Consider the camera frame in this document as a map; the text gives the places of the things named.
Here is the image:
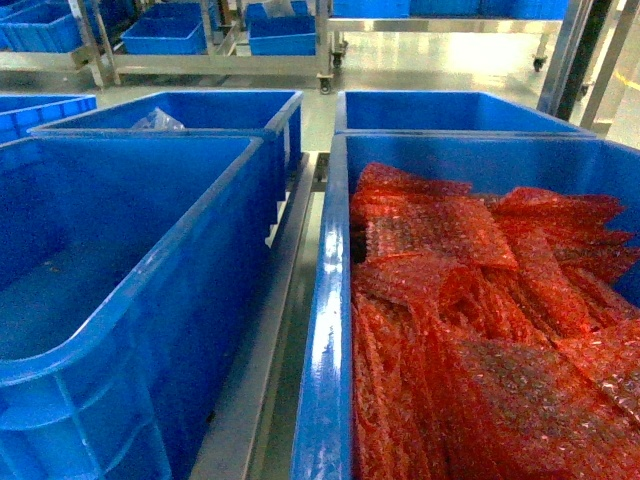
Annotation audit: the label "blue bin with clear bag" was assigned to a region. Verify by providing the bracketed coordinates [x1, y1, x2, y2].
[29, 90, 304, 171]

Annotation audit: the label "clear plastic bag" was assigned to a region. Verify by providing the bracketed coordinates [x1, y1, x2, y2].
[131, 107, 186, 131]

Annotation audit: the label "stainless steel shelf rack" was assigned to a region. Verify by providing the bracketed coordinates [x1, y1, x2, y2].
[191, 149, 331, 479]

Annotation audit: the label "empty blue front bin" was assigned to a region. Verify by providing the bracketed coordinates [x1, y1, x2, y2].
[1, 136, 285, 479]

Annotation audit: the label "blue bin behind front bin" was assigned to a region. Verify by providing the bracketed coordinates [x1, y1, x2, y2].
[334, 90, 594, 137]

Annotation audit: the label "blue bin with red bags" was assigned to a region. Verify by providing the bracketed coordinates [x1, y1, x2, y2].
[289, 134, 639, 479]

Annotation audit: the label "red bubble wrap bags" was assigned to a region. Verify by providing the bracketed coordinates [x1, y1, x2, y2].
[349, 163, 639, 479]

